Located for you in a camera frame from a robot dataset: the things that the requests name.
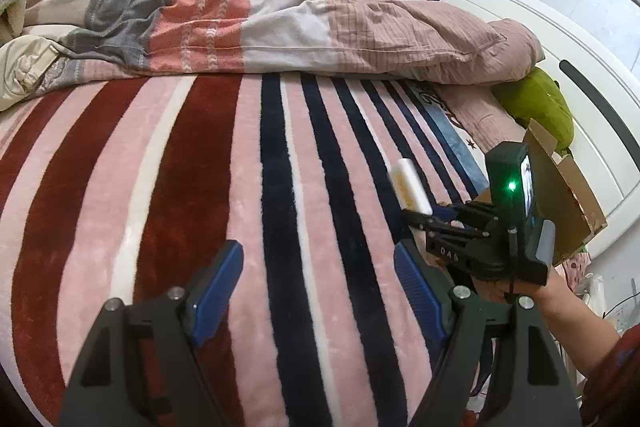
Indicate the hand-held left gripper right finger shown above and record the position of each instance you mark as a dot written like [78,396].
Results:
[417,292]

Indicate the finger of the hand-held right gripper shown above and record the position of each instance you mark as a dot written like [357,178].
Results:
[470,212]
[450,228]

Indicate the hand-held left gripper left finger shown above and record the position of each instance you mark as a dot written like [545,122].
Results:
[217,292]

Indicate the white rounded stick device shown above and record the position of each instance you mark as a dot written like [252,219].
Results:
[410,184]

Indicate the brown cardboard box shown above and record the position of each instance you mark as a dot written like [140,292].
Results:
[555,202]

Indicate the person's right forearm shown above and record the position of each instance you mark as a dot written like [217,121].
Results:
[570,322]

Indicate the pink pillow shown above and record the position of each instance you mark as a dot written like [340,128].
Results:
[480,124]

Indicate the striped plush bed blanket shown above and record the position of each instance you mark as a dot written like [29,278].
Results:
[200,187]

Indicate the green plush pillow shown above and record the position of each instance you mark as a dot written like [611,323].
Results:
[542,104]

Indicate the white bed headboard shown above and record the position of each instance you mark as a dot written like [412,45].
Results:
[590,72]

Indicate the pink grey striped duvet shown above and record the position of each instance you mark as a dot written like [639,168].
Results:
[250,17]

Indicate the beige cloth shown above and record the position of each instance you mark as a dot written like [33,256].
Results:
[30,72]

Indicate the cream fleece blanket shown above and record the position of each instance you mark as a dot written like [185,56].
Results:
[11,14]

